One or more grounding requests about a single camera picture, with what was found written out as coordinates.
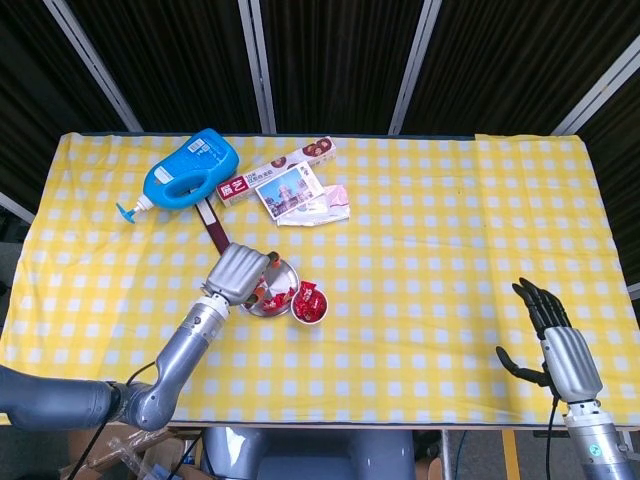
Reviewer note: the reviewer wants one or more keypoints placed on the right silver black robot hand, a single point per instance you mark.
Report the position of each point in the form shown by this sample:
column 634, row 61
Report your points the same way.
column 570, row 365

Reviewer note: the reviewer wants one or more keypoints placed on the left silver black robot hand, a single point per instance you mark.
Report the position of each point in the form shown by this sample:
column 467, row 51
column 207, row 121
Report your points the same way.
column 235, row 272

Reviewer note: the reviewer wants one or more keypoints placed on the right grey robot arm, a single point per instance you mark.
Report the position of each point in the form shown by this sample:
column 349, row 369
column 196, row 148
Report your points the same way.
column 595, row 445

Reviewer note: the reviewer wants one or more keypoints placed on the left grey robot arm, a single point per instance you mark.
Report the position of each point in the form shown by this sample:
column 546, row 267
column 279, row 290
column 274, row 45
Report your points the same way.
column 185, row 345

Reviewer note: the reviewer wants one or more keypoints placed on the round steel plate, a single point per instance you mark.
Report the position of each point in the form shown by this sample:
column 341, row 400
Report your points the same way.
column 280, row 272

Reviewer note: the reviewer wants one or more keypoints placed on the dark red flat stick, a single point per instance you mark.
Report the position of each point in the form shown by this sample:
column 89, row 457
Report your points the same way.
column 212, row 225

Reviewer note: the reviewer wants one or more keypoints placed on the long beige baking paper box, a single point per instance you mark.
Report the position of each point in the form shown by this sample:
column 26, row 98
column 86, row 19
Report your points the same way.
column 235, row 192

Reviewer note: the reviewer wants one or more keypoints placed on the building photo postcard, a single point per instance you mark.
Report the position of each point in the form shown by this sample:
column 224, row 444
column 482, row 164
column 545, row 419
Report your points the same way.
column 285, row 192

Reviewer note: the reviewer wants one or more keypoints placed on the white paper cup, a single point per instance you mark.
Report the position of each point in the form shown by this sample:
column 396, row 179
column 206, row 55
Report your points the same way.
column 325, row 306

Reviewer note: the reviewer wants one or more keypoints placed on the blue pump bottle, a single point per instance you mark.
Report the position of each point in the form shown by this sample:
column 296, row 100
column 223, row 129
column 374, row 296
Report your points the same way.
column 200, row 165

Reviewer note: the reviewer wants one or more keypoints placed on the pink white plastic packet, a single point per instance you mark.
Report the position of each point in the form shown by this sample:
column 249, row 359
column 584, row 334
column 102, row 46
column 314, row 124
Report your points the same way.
column 335, row 200

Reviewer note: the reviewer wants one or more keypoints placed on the metal table leg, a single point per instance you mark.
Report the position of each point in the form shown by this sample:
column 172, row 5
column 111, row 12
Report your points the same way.
column 445, row 455

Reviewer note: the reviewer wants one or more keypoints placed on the yellow white checked tablecloth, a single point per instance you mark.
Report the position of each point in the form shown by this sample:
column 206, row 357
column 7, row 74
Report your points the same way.
column 400, row 300

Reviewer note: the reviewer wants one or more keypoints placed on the grey robot torso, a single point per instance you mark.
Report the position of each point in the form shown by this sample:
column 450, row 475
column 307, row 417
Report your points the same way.
column 310, row 450

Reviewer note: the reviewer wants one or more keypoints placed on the black ribbed partition panel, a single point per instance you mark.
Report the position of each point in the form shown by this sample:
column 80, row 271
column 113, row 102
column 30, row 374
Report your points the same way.
column 175, row 60
column 335, row 60
column 625, row 175
column 500, row 60
column 35, row 100

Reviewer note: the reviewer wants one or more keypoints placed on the clear plastic packaging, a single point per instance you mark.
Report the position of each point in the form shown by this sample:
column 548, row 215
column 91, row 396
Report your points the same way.
column 120, row 452

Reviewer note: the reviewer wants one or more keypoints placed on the brown cardboard box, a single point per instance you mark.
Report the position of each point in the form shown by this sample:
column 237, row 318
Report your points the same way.
column 85, row 445

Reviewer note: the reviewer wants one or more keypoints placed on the white partition frame post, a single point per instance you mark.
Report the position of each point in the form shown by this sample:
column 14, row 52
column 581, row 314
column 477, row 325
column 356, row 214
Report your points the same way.
column 96, row 70
column 15, row 206
column 415, row 65
column 635, row 292
column 600, row 96
column 258, row 65

